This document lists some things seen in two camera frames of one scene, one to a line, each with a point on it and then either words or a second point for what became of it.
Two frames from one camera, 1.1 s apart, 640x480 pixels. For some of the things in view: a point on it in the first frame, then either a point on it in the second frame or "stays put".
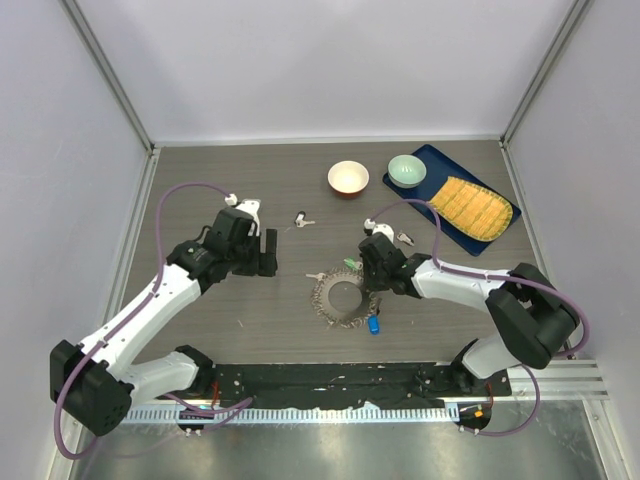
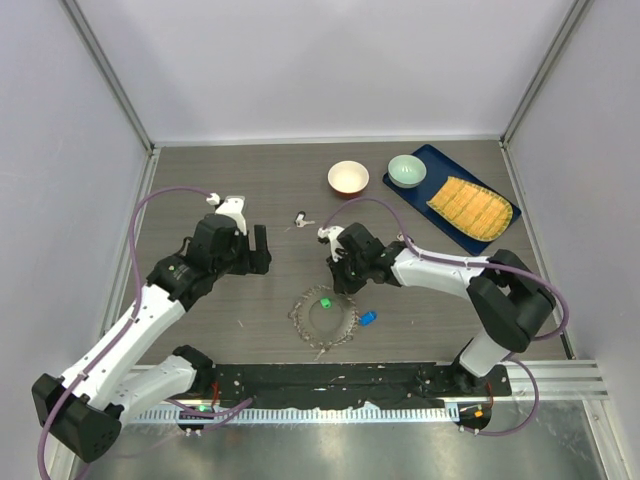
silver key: [320, 276] -> [321, 351]
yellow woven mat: [475, 209] stays put
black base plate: [283, 386] stays put
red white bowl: [348, 179] stays put
